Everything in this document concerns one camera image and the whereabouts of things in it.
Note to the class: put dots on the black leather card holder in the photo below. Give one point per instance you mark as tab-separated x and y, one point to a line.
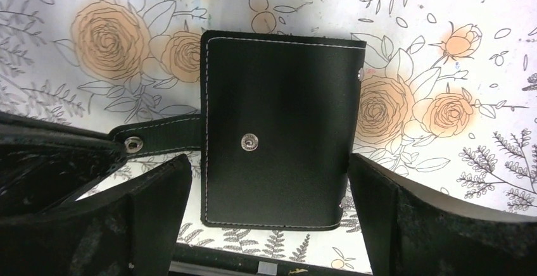
275	130

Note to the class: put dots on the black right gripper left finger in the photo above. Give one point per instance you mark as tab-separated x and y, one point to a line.
128	229

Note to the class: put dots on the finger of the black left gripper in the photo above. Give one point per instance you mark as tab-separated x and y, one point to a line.
44	163

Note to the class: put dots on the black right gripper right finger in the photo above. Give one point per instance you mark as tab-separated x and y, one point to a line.
411	229

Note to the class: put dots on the floral table mat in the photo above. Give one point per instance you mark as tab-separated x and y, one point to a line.
447	94

